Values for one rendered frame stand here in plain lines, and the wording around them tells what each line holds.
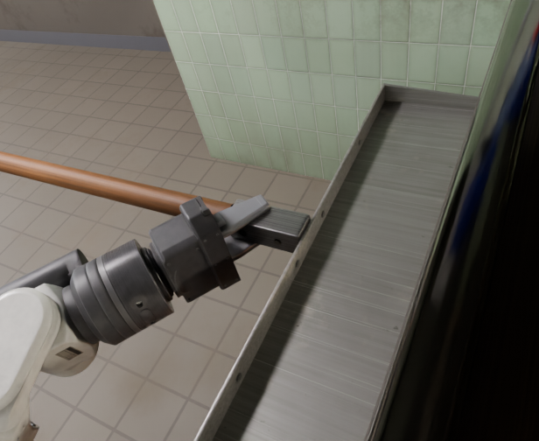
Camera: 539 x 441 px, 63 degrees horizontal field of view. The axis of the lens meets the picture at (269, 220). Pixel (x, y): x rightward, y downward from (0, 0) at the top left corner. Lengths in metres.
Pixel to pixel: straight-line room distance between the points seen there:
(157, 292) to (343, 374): 0.19
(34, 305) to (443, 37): 1.50
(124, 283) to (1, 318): 0.11
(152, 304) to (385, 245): 0.24
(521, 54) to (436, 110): 0.40
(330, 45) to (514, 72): 1.61
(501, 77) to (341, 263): 0.27
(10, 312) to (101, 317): 0.08
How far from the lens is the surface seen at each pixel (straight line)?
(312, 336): 0.42
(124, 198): 0.58
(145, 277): 0.44
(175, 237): 0.45
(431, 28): 1.69
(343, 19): 1.76
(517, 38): 0.26
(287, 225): 0.46
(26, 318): 0.45
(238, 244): 0.50
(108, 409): 1.89
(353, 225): 0.49
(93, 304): 0.45
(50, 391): 2.06
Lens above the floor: 1.55
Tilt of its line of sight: 47 degrees down
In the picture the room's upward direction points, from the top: 16 degrees counter-clockwise
